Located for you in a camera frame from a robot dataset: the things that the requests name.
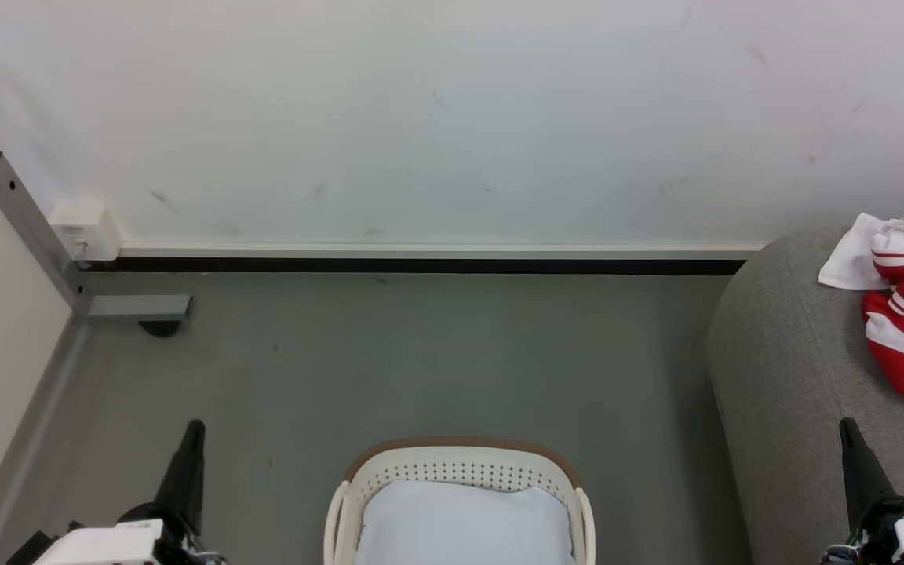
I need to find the grey metal frame post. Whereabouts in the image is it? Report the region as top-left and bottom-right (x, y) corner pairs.
(0, 151), (192, 323)

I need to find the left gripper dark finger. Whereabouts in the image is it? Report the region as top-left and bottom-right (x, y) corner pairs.
(155, 419), (206, 534)

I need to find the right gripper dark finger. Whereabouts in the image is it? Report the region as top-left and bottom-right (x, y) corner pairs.
(839, 417), (896, 528)

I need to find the white wall socket box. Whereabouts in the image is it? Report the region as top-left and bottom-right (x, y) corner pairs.
(49, 204), (123, 261)

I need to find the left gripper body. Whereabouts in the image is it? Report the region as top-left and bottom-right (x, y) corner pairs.
(32, 502), (225, 565)

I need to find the white basket with brown rim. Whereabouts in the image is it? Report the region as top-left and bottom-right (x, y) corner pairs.
(323, 436), (596, 565)

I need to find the grey fabric sofa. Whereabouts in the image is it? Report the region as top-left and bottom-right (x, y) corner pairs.
(707, 224), (904, 565)

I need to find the white and black baseboard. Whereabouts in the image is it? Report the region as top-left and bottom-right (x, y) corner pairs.
(79, 242), (767, 276)

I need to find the light blue basket liner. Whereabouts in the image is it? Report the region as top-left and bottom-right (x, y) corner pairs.
(354, 480), (578, 565)

